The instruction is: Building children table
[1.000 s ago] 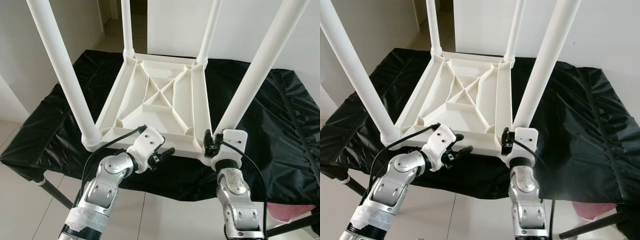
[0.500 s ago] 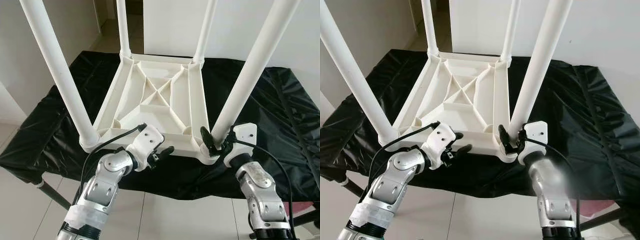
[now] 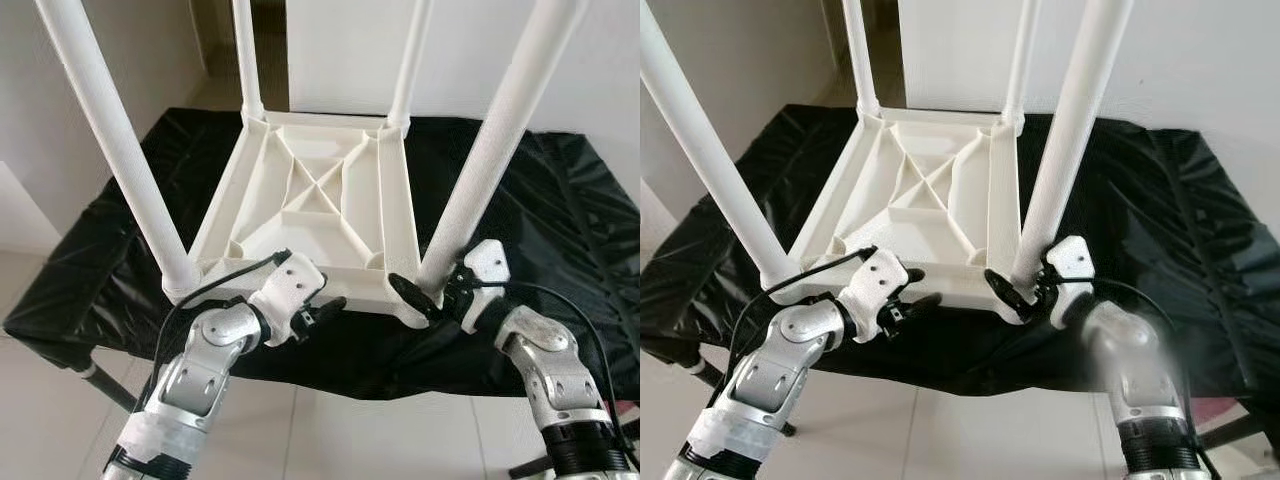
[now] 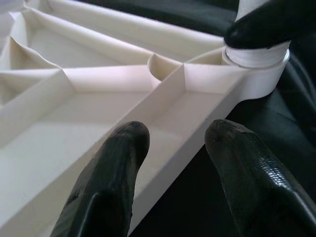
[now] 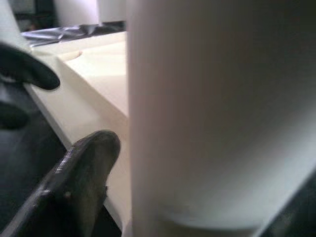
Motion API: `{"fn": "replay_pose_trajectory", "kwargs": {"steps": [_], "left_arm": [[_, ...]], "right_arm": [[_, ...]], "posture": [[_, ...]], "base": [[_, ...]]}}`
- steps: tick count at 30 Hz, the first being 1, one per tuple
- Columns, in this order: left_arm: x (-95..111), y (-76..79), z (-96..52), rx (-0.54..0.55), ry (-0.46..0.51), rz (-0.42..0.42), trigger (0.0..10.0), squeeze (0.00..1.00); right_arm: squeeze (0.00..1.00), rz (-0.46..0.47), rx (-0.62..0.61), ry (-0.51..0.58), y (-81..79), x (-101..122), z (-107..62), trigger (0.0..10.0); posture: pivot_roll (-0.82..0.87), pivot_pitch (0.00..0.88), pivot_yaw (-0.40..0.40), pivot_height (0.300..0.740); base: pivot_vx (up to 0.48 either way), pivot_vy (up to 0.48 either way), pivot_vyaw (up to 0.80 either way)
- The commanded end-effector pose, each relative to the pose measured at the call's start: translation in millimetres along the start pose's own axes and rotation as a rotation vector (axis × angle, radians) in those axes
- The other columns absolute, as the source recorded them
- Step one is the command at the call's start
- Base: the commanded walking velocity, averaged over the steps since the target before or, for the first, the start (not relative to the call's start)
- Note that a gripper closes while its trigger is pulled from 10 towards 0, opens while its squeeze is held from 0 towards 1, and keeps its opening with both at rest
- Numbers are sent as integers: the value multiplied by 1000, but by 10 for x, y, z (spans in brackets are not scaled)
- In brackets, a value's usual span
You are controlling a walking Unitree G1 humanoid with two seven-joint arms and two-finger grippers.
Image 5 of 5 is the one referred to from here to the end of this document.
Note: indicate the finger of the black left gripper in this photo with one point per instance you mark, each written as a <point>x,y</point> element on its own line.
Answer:
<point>27,69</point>
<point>11,117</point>

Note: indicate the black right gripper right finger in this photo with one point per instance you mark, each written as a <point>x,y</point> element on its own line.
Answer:
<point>301,217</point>

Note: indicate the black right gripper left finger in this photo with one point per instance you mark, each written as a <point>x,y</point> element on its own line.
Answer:
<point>69,192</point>

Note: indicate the white plastic table leg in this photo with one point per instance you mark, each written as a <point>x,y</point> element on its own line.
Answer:
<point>10,22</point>
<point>209,111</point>

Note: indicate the white plastic children table top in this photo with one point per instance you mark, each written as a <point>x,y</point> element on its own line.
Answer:
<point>93,81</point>

